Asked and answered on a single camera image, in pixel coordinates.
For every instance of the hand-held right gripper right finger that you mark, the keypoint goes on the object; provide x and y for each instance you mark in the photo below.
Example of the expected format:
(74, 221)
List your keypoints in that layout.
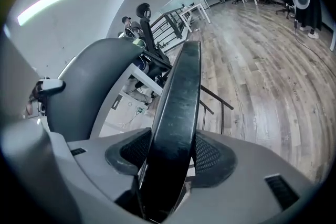
(236, 196)

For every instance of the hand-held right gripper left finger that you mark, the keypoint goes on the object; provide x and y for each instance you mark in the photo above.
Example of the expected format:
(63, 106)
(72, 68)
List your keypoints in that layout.
(97, 170)

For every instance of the green plug adapter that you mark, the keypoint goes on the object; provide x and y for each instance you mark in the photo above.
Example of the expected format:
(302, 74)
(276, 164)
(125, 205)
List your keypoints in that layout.
(140, 110)

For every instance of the black metal railing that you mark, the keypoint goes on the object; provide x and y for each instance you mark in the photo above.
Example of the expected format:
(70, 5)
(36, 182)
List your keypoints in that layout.
(179, 30)

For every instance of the black folding chair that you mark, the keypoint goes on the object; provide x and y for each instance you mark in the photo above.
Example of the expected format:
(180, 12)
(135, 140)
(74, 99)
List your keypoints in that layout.
(178, 102)

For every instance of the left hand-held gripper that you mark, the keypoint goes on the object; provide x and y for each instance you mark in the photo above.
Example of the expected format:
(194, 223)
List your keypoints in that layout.
(52, 85)

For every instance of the long ceiling light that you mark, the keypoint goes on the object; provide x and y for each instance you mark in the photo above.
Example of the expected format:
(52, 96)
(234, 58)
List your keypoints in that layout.
(44, 5)

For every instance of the black backpack green trim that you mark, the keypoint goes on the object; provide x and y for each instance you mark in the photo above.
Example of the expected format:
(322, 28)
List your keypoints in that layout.
(131, 32)

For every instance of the wooden-top white table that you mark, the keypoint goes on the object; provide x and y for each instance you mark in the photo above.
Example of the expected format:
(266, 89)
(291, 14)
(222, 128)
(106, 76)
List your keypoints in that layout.
(195, 8)

